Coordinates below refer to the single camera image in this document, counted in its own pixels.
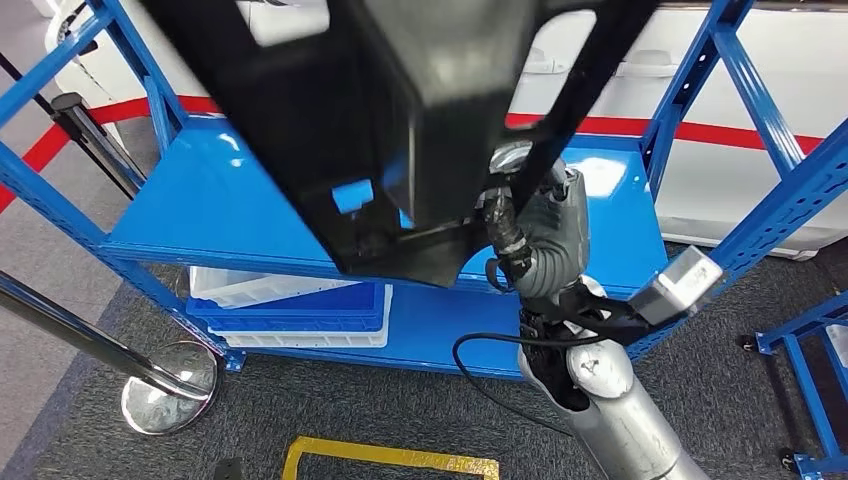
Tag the blue metal shelf rack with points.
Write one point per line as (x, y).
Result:
(218, 199)

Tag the blue wheeled cart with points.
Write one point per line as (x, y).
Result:
(808, 391)

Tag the blue plastic bin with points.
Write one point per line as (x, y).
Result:
(298, 314)

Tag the black plastic frame part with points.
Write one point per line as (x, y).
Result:
(331, 132)

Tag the chrome stanchion post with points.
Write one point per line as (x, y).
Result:
(73, 331)
(99, 142)

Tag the black robot foot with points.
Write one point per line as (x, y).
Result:
(228, 469)

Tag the black stanchion post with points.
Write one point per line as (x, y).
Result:
(20, 76)

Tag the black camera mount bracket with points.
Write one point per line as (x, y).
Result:
(609, 318)

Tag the red barrier belt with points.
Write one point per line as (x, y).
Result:
(33, 159)
(696, 132)

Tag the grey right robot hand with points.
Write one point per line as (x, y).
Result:
(560, 212)

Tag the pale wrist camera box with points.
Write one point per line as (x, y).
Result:
(676, 285)

